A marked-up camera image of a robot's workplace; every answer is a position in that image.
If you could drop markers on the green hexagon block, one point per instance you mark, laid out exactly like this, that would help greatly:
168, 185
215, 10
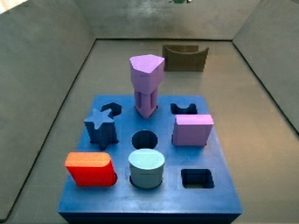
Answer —
179, 1

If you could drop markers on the purple rectangular block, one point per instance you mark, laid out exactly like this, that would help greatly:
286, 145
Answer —
191, 130

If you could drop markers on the dark blue star block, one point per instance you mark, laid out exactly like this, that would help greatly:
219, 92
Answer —
102, 128

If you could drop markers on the tall purple pentagon block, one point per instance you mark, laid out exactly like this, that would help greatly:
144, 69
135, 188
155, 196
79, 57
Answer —
147, 74

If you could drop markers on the light blue cylinder block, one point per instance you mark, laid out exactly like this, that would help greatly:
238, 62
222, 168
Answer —
147, 168

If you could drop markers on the black curved holder stand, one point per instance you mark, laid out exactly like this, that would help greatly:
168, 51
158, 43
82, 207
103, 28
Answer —
184, 58

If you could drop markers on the red rounded block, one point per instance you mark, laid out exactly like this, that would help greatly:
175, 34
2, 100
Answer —
91, 168

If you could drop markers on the blue shape sorter base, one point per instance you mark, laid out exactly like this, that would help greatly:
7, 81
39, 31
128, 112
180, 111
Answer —
196, 194

